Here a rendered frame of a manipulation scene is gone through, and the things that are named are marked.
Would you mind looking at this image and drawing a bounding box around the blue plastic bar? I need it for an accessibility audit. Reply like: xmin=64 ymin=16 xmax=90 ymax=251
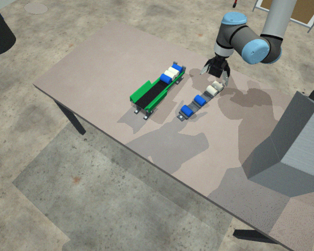
xmin=160 ymin=74 xmax=172 ymax=84
xmin=181 ymin=105 xmax=193 ymax=117
xmin=194 ymin=95 xmax=206 ymax=106
xmin=172 ymin=64 xmax=183 ymax=74

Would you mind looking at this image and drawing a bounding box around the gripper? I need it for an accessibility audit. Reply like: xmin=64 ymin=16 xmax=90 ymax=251
xmin=200 ymin=53 xmax=230 ymax=87

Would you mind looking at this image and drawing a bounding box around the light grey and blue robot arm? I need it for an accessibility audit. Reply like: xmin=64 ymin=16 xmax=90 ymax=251
xmin=214 ymin=0 xmax=297 ymax=64

